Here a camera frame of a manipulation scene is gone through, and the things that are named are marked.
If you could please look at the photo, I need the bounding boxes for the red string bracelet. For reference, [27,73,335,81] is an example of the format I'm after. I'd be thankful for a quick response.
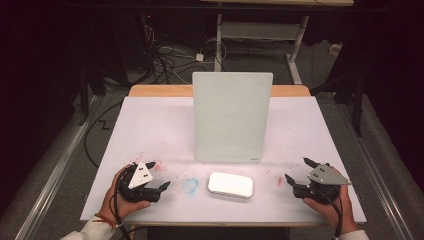
[91,213,122,230]

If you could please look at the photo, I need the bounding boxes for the white whiteboard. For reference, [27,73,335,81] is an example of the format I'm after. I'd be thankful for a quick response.
[191,71,274,165]

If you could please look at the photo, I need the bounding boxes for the white metal desk frame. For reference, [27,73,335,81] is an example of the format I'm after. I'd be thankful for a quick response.
[213,13,310,85]

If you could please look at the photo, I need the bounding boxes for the person's right hand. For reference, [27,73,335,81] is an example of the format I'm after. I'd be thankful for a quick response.
[302,166,359,236]

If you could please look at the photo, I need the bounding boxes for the black metal stand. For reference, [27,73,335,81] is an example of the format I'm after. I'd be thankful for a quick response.
[77,71,90,127]

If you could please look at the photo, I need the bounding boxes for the white table cover sheet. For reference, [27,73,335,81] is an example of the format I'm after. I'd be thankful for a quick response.
[80,95,367,225]

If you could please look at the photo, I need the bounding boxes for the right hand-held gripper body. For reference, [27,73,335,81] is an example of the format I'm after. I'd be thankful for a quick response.
[292,162,353,205]

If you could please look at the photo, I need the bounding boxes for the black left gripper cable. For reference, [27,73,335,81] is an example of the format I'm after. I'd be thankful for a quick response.
[112,166,134,240]

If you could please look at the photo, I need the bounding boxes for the tangle of floor cables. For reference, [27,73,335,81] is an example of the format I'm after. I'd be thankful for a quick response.
[139,13,228,85]

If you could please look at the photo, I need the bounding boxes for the metal floor rail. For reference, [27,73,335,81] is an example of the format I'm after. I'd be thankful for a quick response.
[334,99,415,240]
[14,94,105,240]

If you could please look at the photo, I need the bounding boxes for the person's left hand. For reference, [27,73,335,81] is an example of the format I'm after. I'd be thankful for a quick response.
[97,164,153,226]

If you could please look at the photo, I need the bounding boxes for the black floor cable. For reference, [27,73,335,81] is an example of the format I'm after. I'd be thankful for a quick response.
[83,100,125,169]

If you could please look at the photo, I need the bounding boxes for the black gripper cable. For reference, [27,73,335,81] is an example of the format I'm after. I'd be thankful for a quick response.
[112,166,134,240]
[314,188,345,239]

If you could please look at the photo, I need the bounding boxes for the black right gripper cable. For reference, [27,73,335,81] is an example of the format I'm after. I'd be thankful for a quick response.
[314,188,345,239]

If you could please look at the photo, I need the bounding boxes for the white whiteboard eraser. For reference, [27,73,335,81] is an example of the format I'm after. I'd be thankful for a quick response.
[207,171,255,200]

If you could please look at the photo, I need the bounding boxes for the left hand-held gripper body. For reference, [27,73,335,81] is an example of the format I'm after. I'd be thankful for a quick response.
[117,161,163,204]

